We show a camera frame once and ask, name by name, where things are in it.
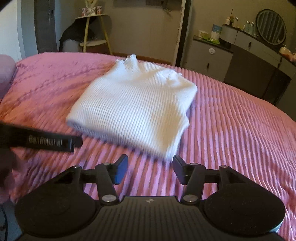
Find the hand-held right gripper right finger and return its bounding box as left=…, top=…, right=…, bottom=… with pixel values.
left=172, top=155, right=244, bottom=205

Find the dark wooden door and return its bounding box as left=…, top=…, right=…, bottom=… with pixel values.
left=34, top=0, right=57, bottom=54

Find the pale blue canister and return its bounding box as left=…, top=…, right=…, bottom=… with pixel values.
left=211, top=24, right=223, bottom=40

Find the black clothes pile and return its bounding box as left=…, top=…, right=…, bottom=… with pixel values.
left=59, top=18, right=99, bottom=53

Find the cream flower bouquet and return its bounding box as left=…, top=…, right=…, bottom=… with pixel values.
left=84, top=0, right=97, bottom=16

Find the reed diffuser bottle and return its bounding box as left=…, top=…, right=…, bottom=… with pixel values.
left=225, top=9, right=234, bottom=26

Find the round wooden side table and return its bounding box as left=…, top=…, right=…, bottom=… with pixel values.
left=75, top=13, right=114, bottom=55

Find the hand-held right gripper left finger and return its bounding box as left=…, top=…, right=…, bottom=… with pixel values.
left=54, top=154, right=129, bottom=205

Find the white tower fan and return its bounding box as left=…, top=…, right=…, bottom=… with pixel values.
left=175, top=0, right=192, bottom=67

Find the pink striped blanket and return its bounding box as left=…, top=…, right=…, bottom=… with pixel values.
left=0, top=52, right=296, bottom=241

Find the green leafy item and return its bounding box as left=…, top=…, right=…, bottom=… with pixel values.
left=201, top=36, right=221, bottom=45

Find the white ribbed knit sweater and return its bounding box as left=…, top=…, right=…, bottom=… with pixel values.
left=65, top=54, right=198, bottom=160

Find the round black-framed mirror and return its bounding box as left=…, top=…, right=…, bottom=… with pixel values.
left=255, top=9, right=287, bottom=46

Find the grey nightstand cabinet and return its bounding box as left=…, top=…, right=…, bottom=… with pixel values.
left=185, top=35, right=234, bottom=82

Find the grey vanity dresser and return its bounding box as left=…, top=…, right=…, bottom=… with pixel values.
left=219, top=24, right=296, bottom=106

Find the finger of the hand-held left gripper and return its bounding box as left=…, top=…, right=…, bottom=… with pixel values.
left=0, top=122, right=83, bottom=153

